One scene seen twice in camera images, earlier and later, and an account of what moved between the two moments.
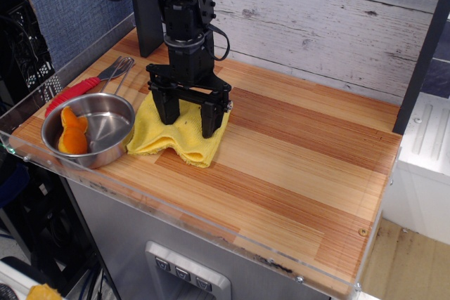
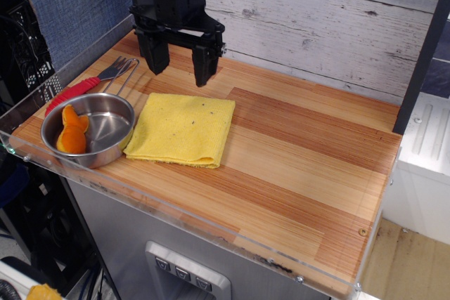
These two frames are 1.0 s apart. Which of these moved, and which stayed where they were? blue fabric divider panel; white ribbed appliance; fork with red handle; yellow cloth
Moved: yellow cloth
Stayed: white ribbed appliance; fork with red handle; blue fabric divider panel
